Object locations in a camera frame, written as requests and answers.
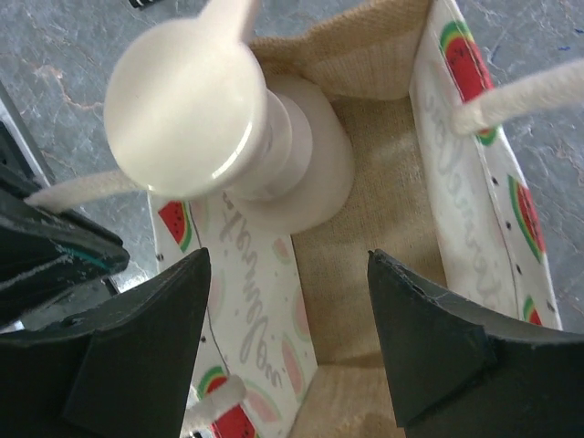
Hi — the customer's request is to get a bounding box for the pink beige bottle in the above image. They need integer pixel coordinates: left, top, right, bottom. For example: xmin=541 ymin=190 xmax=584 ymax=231
xmin=104 ymin=1 xmax=355 ymax=235

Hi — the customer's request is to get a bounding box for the watermelon print canvas bag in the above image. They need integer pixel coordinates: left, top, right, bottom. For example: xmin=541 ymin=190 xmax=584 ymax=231
xmin=25 ymin=0 xmax=584 ymax=438

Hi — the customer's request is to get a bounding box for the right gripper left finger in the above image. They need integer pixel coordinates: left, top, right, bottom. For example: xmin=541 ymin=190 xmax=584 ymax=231
xmin=1 ymin=248 xmax=211 ymax=437

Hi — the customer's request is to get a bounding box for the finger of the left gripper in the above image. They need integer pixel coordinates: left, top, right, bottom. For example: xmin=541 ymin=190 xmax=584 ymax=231
xmin=1 ymin=164 xmax=129 ymax=319

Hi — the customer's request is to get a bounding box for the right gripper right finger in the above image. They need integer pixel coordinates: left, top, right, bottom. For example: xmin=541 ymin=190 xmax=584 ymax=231
xmin=368 ymin=250 xmax=583 ymax=437

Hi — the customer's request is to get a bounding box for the black white striped cloth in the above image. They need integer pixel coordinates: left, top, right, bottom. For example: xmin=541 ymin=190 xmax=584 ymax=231
xmin=129 ymin=0 xmax=159 ymax=9

